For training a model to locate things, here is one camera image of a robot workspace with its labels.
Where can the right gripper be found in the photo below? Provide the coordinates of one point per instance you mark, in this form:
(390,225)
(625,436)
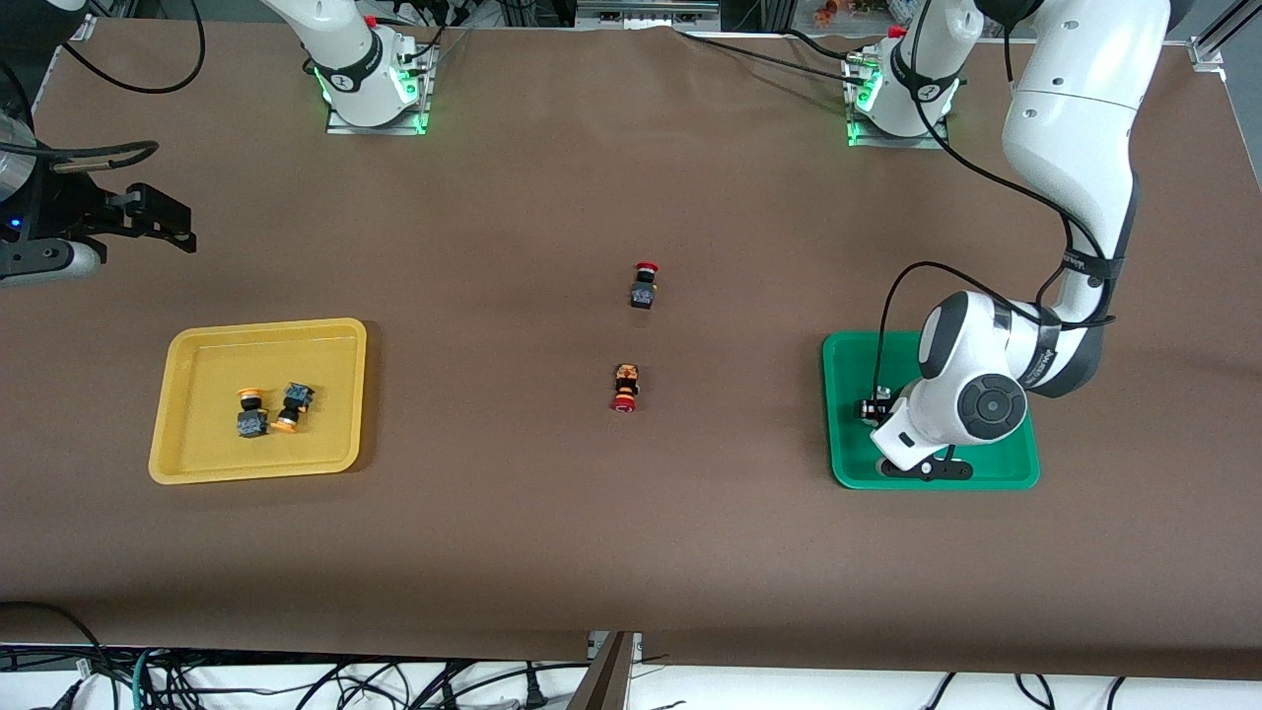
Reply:
(61,214)

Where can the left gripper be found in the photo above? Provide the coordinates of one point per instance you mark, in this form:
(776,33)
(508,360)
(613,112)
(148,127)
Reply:
(884,406)

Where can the yellow mushroom push button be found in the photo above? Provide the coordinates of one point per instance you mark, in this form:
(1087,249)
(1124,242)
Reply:
(294,399)

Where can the yellow push button white label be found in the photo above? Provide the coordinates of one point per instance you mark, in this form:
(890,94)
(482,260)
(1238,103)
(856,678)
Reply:
(252,424)

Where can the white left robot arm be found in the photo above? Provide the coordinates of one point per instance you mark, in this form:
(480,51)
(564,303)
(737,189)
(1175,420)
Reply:
(1075,118)

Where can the green plastic tray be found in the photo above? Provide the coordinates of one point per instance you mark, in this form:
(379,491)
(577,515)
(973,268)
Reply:
(848,463)

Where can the yellow plastic tray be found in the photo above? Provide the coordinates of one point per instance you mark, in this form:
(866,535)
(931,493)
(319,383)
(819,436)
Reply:
(315,444)

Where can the red push button orange block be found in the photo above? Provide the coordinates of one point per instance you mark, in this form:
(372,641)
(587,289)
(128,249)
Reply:
(625,380)

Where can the red push button black block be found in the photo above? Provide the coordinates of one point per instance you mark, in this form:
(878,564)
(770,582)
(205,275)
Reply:
(643,294)

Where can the brown table cover sheet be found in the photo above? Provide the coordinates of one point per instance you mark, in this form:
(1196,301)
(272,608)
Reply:
(631,552)

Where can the aluminium corner bracket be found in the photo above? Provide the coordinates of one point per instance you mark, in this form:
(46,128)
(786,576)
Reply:
(1208,51)
(77,28)

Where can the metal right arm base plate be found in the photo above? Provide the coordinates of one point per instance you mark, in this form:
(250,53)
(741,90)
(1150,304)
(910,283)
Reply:
(404,123)

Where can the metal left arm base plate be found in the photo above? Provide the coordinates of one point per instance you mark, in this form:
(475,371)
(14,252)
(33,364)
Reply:
(856,136)

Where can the white metal bracket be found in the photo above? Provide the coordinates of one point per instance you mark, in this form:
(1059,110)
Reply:
(595,646)

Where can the brown wooden post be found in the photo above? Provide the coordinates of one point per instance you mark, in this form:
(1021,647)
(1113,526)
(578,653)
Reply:
(601,685)

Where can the aluminium frame profile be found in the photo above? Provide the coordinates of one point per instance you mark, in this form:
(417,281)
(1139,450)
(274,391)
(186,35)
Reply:
(646,12)

